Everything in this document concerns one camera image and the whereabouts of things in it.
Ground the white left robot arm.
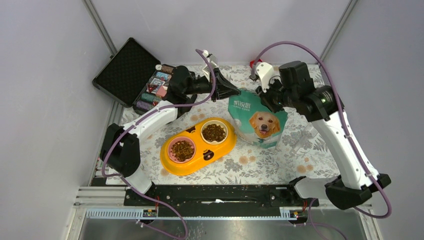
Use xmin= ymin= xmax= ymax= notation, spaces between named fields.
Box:
xmin=99 ymin=65 xmax=241 ymax=206

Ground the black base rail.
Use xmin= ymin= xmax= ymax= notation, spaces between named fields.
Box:
xmin=123 ymin=184 xmax=319 ymax=218

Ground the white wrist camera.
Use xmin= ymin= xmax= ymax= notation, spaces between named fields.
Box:
xmin=250 ymin=62 xmax=275 ymax=93
xmin=202 ymin=50 xmax=218 ymax=81

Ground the yellow double pet bowl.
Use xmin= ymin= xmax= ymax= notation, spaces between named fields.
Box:
xmin=160 ymin=117 xmax=237 ymax=176

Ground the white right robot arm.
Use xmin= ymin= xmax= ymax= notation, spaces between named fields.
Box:
xmin=252 ymin=61 xmax=391 ymax=210

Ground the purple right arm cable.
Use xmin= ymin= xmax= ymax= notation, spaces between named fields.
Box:
xmin=250 ymin=40 xmax=393 ymax=240

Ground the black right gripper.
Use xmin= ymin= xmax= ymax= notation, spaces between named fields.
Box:
xmin=256 ymin=76 xmax=298 ymax=113

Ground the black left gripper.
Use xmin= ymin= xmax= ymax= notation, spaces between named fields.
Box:
xmin=183 ymin=67 xmax=240 ymax=102

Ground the floral table mat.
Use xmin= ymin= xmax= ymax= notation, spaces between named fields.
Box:
xmin=139 ymin=99 xmax=339 ymax=185

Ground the small red box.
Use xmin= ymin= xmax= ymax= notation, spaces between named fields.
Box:
xmin=249 ymin=59 xmax=262 ymax=68

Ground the green dog food bag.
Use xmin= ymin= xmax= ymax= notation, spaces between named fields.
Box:
xmin=227 ymin=88 xmax=288 ymax=149

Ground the clear plastic scoop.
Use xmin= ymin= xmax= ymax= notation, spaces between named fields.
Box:
xmin=289 ymin=122 xmax=318 ymax=156

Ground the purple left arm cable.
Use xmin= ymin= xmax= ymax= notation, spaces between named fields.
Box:
xmin=100 ymin=48 xmax=218 ymax=240

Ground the black poker chip case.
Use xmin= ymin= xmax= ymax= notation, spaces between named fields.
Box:
xmin=92 ymin=37 xmax=196 ymax=117

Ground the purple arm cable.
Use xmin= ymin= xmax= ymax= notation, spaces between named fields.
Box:
xmin=100 ymin=48 xmax=218 ymax=240
xmin=250 ymin=40 xmax=393 ymax=240

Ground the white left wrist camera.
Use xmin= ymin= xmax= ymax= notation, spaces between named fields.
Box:
xmin=202 ymin=50 xmax=218 ymax=81

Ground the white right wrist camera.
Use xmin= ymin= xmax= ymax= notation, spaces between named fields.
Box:
xmin=250 ymin=62 xmax=275 ymax=93

